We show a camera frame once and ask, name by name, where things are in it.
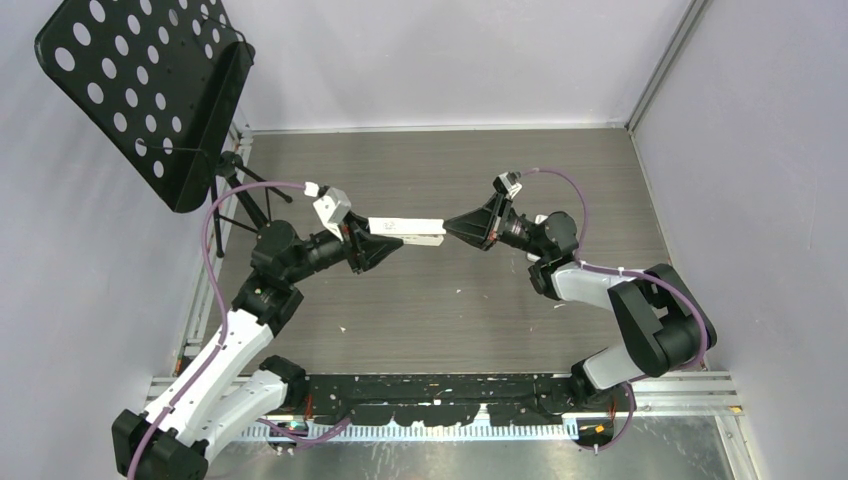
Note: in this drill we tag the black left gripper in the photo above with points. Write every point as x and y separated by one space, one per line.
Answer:
367 248

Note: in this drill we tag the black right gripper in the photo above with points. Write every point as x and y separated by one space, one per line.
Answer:
483 227

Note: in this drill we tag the white remote control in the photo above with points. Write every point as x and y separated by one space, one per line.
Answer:
538 220
412 231

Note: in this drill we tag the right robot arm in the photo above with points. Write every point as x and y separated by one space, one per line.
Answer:
662 327

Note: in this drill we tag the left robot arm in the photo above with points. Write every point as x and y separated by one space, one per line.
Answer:
179 434

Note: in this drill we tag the black music stand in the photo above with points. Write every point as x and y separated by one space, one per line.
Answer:
162 80

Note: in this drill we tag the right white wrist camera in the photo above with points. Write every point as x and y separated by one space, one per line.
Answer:
508 184

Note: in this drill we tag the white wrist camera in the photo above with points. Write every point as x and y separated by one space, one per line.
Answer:
331 206
508 184

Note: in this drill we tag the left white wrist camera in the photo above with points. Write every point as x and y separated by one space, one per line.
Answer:
331 206

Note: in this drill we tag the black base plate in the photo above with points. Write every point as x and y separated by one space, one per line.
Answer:
442 400

